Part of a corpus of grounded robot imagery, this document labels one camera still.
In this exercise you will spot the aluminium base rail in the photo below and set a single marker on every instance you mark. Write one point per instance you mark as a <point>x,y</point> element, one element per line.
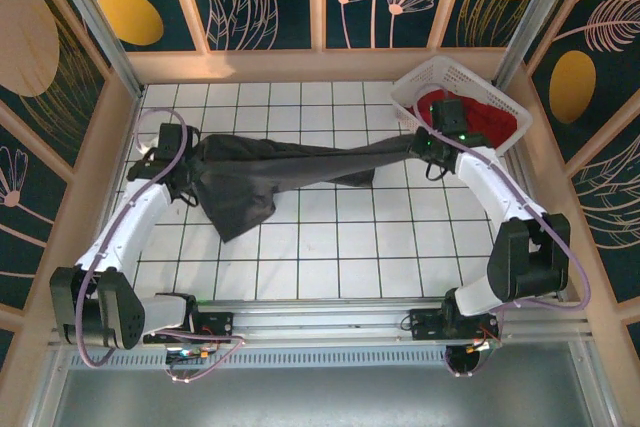
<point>325,314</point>

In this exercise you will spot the aluminium side rail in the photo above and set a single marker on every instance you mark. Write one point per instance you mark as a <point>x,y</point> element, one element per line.
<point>525,177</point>

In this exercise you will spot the black t-shirt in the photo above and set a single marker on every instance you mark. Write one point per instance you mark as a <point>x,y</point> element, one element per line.
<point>240,172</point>

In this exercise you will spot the grey metal plate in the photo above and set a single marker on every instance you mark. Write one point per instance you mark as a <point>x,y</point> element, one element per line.
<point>325,397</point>

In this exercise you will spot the red t-shirt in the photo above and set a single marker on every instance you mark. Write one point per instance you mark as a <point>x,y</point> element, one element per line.
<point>492,122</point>

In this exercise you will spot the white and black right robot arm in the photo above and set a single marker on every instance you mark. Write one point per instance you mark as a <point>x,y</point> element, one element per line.
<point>490,187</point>

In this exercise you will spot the perforated metal strip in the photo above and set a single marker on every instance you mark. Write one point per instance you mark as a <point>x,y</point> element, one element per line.
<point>325,358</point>

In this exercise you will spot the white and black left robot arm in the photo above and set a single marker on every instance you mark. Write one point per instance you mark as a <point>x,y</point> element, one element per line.
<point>135,217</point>

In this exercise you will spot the white plastic laundry basket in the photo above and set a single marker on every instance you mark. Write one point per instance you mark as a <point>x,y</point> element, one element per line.
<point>450,72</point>

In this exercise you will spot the aluminium corner post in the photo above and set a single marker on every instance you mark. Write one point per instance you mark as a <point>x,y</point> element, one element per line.
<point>90,22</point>
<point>535,17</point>

